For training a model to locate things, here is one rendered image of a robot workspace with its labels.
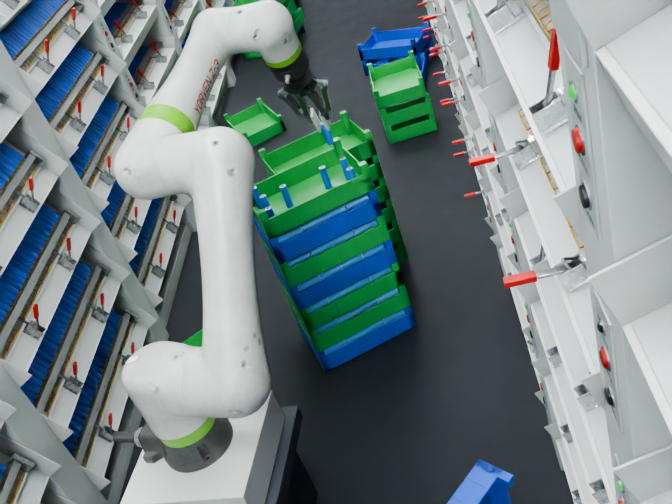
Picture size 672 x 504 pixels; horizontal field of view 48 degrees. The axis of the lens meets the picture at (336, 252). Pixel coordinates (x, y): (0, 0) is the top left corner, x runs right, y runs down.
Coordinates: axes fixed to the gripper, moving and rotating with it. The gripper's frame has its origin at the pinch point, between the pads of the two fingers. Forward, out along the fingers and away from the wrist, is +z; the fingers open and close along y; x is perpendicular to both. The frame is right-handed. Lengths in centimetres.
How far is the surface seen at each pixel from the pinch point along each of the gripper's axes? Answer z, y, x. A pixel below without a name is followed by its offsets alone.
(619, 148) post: -109, 56, -97
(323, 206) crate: 5.8, -1.1, -22.6
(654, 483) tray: -81, 57, -110
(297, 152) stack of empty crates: 33.1, -19.2, 16.5
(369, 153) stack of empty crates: 29.8, 4.8, 8.4
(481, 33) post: -62, 47, -42
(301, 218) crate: 4.8, -6.6, -25.6
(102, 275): 21, -75, -23
